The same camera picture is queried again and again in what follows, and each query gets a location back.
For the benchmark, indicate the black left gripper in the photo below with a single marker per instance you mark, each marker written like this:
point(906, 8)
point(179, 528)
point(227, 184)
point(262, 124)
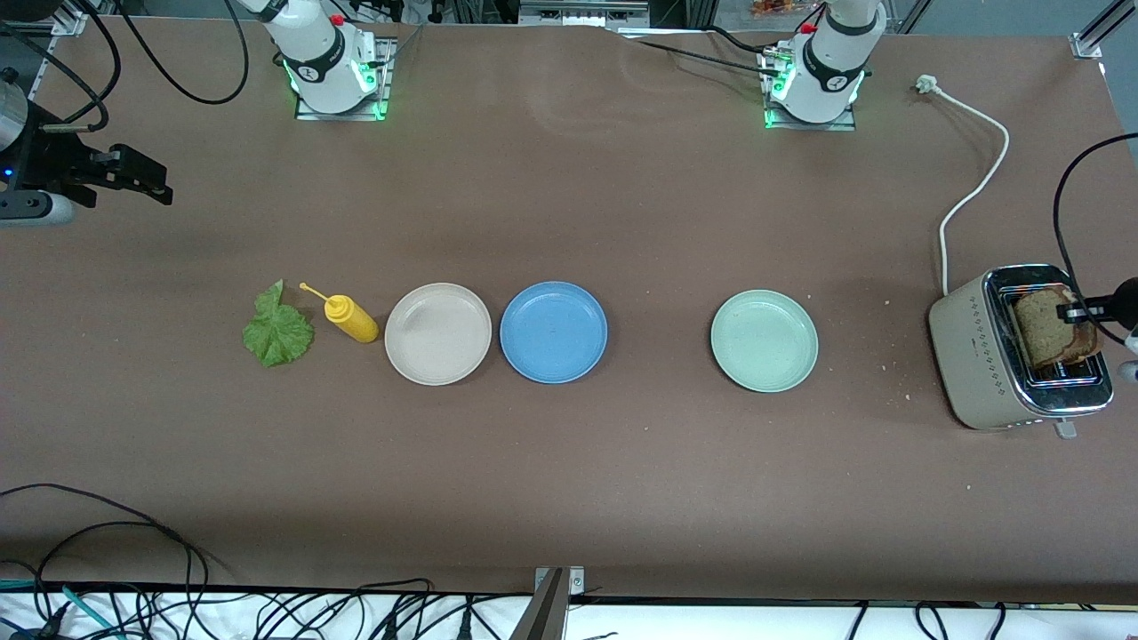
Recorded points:
point(1125, 292)

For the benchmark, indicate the beige round plate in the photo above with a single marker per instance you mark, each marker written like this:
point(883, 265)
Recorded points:
point(437, 334)

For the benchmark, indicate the green lettuce leaf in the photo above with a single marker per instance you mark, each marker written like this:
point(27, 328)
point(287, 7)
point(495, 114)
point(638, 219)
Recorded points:
point(277, 333)

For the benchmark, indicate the brown bread slice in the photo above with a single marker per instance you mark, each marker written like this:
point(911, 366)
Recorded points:
point(1092, 342)
point(1036, 336)

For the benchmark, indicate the metal table edge bracket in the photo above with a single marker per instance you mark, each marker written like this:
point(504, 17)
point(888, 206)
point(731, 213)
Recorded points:
point(551, 613)

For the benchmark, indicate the aluminium side rail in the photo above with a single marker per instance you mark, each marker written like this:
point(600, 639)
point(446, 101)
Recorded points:
point(49, 53)

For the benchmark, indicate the mint green round plate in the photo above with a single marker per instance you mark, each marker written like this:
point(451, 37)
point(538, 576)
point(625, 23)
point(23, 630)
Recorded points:
point(765, 341)

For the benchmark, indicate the aluminium frame bar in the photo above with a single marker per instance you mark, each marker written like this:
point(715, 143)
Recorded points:
point(582, 11)

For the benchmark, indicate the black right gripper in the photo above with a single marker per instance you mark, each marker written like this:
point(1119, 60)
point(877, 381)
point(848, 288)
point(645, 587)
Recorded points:
point(55, 160)

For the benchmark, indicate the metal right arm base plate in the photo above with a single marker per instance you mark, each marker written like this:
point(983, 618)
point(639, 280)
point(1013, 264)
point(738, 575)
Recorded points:
point(384, 80)

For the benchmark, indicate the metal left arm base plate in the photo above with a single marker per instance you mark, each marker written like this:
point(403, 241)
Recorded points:
point(840, 124)

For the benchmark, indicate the white shelf below table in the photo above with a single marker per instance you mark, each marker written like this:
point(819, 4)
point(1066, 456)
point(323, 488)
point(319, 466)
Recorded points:
point(711, 622)

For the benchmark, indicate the aluminium corner profile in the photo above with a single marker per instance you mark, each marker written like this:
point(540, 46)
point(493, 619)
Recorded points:
point(1089, 40)

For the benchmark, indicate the beige chrome toaster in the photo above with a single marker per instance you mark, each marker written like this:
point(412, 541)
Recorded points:
point(973, 356)

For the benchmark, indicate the yellow mustard squeeze bottle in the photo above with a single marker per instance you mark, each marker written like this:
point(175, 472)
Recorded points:
point(356, 322)

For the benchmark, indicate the blue round plate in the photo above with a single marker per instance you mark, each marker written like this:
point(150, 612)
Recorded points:
point(553, 333)

